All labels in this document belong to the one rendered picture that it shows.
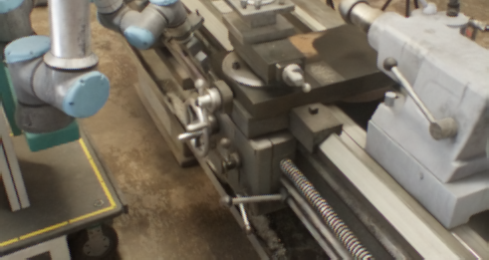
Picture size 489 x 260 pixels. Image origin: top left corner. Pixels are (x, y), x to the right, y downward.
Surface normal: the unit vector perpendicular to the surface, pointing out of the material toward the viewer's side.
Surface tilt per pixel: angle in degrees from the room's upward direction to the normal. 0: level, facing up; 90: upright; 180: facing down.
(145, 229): 0
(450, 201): 90
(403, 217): 36
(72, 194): 0
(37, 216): 0
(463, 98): 82
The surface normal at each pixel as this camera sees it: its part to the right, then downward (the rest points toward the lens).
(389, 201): -0.53, -0.51
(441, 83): -0.90, 0.13
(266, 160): 0.43, 0.53
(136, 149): 0.00, -0.81
